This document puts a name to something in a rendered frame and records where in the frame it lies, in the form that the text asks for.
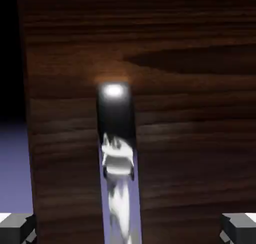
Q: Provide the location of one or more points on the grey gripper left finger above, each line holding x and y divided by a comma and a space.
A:
14, 228

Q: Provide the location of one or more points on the dark wood cabinet door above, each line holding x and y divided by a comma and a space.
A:
190, 128

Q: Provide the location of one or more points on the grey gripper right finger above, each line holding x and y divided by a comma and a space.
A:
240, 229

